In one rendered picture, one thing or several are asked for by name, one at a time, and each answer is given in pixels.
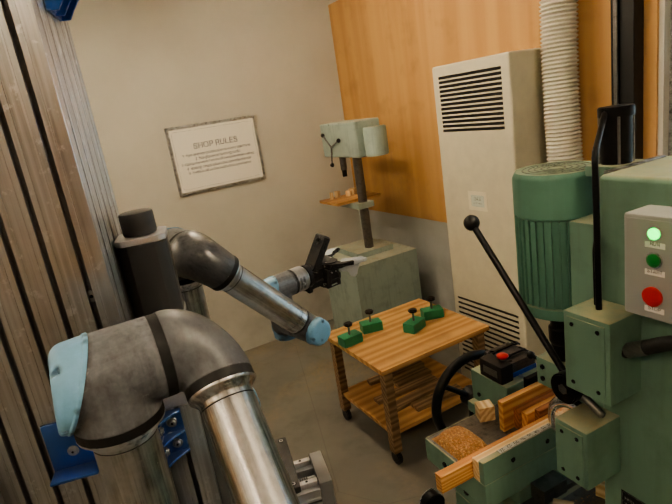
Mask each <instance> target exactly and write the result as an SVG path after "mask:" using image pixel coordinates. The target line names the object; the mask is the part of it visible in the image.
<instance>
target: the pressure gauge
mask: <svg viewBox="0 0 672 504"><path fill-rule="evenodd" d="M444 503H445V499H444V497H443V496H442V495H441V494H440V493H439V492H438V491H437V490H436V489H435V488H430V489H427V490H426V491H425V492H424V493H423V494H422V496H421V498H420V502H419V504H444Z"/></svg>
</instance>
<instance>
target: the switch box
mask: <svg viewBox="0 0 672 504"><path fill-rule="evenodd" d="M651 227H657V228H659V229H660V230H661V232H662V237H661V238H660V239H659V240H657V241H654V240H651V239H650V238H649V237H648V235H647V232H648V229H649V228H651ZM624 232H625V310H626V311H628V312H631V313H635V314H638V315H642V316H645V317H648V318H652V319H655V320H659V321H662V322H665V323H669V324H672V207H671V206H660V205H647V206H644V207H641V208H638V209H635V210H632V211H629V212H626V213H625V215H624ZM645 241H650V242H656V243H662V244H665V250H662V249H656V248H650V247H645ZM651 252H655V253H658V254H659V255H660V256H661V257H662V259H663V264H662V266H661V267H660V268H657V269H654V268H651V267H650V266H649V265H648V264H647V262H646V256H647V255H648V254H649V253H651ZM645 268H647V269H652V270H657V271H661V272H665V278H662V277H657V276H653V275H648V274H645ZM647 287H655V288H657V289H658V290H659V291H660V292H661V293H662V296H663V302H662V304H661V305H659V306H657V307H655V308H659V309H663V310H664V315H660V314H657V313H653V312H650V311H646V310H644V305H647V304H646V303H645V302H644V301H643V299H642V291H643V289H645V288H647Z"/></svg>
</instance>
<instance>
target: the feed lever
mask: <svg viewBox="0 0 672 504"><path fill-rule="evenodd" d="M463 225H464V227H465V228H466V229H467V230H469V231H473V232H474V234H475V235H476V237H477V239H478V240H479V242H480V244H481V245H482V247H483V249H484V250H485V252H486V253H487V255H488V257H489V258H490V260H491V262H492V263H493V265H494V266H495V268H496V270H497V271H498V273H499V275H500V276H501V278H502V279H503V281H504V283H505V284H506V286H507V288H508V289H509V291H510V292H511V294H512V296H513V297H514V299H515V301H516V302H517V304H518V305H519V307H520V309H521V310H522V312H523V314H524V315H525V317H526V318H527V320H528V322H529V323H530V325H531V327H532V328H533V330H534V331H535V333H536V335H537V336H538V338H539V340H540V341H541V343H542V344H543V346H544V348H545V349H546V351H547V353H548V354H549V356H550V357H551V359H552V361H553V362H554V364H555V366H556V367H557V369H558V370H559V372H558V373H556V374H554V375H553V376H552V378H551V387H552V390H553V392H554V394H555V395H556V397H557V398H558V399H559V400H561V401H562V402H564V403H566V404H573V403H575V402H577V401H579V400H581V401H582V402H583V403H584V404H585V405H586V406H587V407H588V408H589V409H590V410H591V411H592V412H593V413H594V414H595V415H596V416H597V417H599V418H604V417H605V415H606V413H605V411H604V410H603V409H602V408H601V407H600V406H599V405H598V404H597V403H596V402H595V401H594V400H593V399H592V398H591V397H589V396H587V395H584V394H582V393H580V392H578V391H576V390H574V389H572V388H570V387H568V386H567V385H566V368H565V366H564V364H563V363H562V361H561V360H560V358H559V356H558V355H557V353H556V352H555V350H554V348H553V347H552V345H551V343H550V342H549V340H548V339H547V337H546V335H545V334H544V332H543V331H542V329H541V327H540V326H539V324H538V323H537V321H536V319H535V318H534V316H533V315H532V313H531V311H530V310H529V308H528V306H527V305H526V303H525V302H524V300H523V298H522V297H521V295H520V294H519V292H518V290H517V289H516V287H515V286H514V284H513V282H512V281H511V279H510V278H509V276H508V274H507V273H506V271H505V269H504V268H503V266H502V265H501V263H500V261H499V260H498V258H497V257H496V255H495V253H494V252H493V250H492V249H491V247H490V245H489V244H488V242H487V241H486V239H485V237H484V236H483V234H482V233H481V231H480V229H479V228H478V227H479V225H480V220H479V218H478V217H477V216H475V215H468V216H467V217H465V219H464V221H463Z"/></svg>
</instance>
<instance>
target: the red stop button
mask: <svg viewBox="0 0 672 504"><path fill-rule="evenodd" d="M642 299H643V301H644V302H645V303H646V304H647V305H648V306H651V307H657V306H659V305H661V304H662V302H663V296H662V293H661V292H660V291H659V290H658V289H657V288H655V287H647V288H645V289H643V291H642Z"/></svg>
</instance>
